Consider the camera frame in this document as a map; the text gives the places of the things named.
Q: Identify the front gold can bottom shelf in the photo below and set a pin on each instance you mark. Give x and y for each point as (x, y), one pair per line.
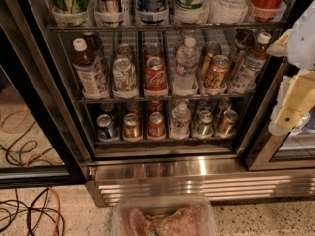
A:
(132, 126)

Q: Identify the orange can shelf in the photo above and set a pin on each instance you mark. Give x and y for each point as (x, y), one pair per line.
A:
(217, 71)
(210, 50)

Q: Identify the white green can shelf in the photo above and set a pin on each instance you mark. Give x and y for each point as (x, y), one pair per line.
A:
(124, 77)
(188, 11)

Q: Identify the front red can bottom shelf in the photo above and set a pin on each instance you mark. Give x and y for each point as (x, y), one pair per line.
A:
(156, 126)

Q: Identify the right rear tea bottle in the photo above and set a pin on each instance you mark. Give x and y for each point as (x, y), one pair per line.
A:
(243, 40)

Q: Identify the front coca-cola can middle shelf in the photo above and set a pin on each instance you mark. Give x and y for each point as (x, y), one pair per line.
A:
(155, 77)

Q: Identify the left front tea bottle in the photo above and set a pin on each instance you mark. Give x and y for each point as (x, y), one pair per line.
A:
(90, 71)

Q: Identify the rear blue can bottom shelf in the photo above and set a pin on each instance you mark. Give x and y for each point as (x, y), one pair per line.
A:
(111, 110)

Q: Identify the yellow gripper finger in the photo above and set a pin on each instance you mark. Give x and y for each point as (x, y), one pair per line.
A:
(296, 97)
(279, 47)

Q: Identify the white green can top shelf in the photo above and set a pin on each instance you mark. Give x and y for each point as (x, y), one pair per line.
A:
(188, 11)

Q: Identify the left glass fridge door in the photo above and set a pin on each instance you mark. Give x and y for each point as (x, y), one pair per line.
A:
(36, 146)

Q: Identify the stainless steel fridge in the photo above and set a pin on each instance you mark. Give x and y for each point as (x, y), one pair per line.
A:
(214, 168)

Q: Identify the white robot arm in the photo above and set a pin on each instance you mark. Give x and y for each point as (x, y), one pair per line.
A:
(301, 43)

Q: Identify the water bottle bottom shelf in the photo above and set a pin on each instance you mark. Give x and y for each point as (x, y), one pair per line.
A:
(179, 121)

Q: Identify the glass fridge door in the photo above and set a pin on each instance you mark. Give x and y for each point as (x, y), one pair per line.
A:
(270, 152)
(36, 146)

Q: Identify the rear orange can middle shelf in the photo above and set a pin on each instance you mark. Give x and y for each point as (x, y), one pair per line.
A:
(210, 50)

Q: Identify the front blue can bottom shelf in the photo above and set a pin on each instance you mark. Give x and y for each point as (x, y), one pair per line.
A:
(106, 128)

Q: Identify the white green can middle shelf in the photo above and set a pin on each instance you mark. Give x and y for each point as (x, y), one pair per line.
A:
(124, 77)

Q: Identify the rear white can middle shelf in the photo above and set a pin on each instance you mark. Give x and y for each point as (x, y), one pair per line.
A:
(125, 50)

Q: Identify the bronze can shelf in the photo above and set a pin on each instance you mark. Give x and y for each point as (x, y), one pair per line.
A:
(226, 125)
(222, 105)

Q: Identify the left rear tea bottle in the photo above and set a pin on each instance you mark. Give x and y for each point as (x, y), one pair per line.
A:
(95, 44)

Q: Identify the front orange can middle shelf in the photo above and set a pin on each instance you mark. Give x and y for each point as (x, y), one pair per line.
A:
(217, 71)

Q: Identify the front silver can bottom shelf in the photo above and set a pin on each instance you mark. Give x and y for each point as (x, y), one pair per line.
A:
(203, 125)

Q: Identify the water bottle middle shelf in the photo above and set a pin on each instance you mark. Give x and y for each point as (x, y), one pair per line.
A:
(187, 60)

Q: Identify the rear coca-cola can middle shelf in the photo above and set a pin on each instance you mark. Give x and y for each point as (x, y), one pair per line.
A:
(152, 50)

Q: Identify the right glass fridge door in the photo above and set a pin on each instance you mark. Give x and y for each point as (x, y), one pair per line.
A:
(270, 152)

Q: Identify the front bronze can bottom shelf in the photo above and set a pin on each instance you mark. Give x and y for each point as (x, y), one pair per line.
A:
(226, 125)

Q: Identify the clear plastic container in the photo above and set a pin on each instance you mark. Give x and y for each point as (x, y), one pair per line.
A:
(169, 215)

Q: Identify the rear bronze can bottom shelf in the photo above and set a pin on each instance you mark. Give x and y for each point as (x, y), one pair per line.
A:
(222, 105)

